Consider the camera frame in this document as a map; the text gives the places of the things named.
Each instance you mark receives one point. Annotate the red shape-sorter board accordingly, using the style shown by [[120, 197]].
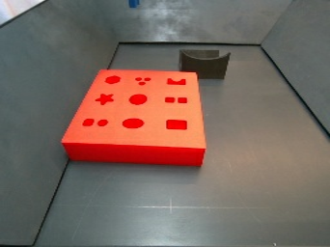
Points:
[[140, 117]]

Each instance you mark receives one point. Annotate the blue square-circle peg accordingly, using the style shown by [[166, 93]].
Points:
[[133, 3]]

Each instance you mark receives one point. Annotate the black curved holder stand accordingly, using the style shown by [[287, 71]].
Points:
[[206, 62]]

